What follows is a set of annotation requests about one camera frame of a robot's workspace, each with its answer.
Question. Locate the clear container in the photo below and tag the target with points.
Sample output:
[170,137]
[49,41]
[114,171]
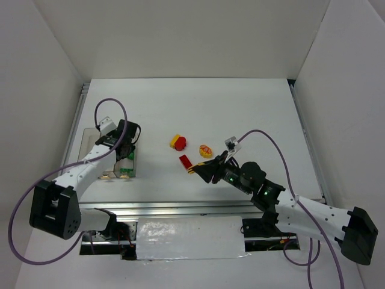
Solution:
[89,137]
[107,175]
[126,163]

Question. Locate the yellow red lego stack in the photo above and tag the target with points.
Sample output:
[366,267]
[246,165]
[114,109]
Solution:
[178,143]

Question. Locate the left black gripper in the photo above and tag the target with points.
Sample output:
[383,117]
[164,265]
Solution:
[123,151]

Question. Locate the aluminium frame rail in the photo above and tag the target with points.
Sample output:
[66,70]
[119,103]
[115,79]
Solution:
[259,112]

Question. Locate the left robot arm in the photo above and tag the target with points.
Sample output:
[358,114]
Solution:
[55,205]

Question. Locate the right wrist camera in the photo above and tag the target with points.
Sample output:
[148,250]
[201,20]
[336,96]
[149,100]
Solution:
[233,146]

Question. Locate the green lego piece separated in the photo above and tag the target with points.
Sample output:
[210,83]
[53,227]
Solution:
[125,172]

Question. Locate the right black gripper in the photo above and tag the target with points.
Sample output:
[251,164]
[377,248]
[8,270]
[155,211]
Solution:
[217,170]

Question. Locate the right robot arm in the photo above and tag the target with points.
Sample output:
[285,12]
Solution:
[351,231]

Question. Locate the yellow butterfly lego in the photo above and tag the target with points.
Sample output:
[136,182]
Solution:
[205,151]

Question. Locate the clear container right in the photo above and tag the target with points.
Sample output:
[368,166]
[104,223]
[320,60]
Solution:
[126,163]

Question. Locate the green yellow striped lego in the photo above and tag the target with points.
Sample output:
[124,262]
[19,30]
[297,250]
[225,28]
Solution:
[193,168]

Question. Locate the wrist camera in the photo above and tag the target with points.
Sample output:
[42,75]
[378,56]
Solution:
[233,146]
[105,126]

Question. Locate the clear container left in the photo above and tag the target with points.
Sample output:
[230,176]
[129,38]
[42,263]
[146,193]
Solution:
[89,137]

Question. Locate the white taped panel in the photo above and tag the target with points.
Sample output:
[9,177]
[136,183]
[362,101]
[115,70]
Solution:
[190,238]

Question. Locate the red lego brick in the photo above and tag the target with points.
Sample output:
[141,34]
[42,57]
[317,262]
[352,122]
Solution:
[185,162]

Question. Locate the clear container middle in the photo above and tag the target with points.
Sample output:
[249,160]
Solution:
[107,175]

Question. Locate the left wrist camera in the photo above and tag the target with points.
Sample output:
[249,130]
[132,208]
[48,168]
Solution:
[105,126]

